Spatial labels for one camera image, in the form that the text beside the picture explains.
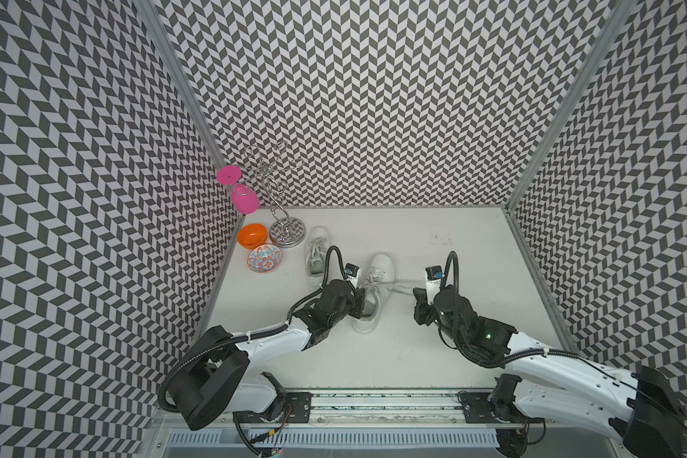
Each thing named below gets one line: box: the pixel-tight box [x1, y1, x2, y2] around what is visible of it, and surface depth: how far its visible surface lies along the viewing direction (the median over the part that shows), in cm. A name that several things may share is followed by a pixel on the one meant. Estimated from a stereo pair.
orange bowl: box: [237, 223, 269, 250], surface depth 107 cm
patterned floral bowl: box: [246, 244, 284, 274], surface depth 102 cm
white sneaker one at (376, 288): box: [352, 252, 395, 334], surface depth 86 cm
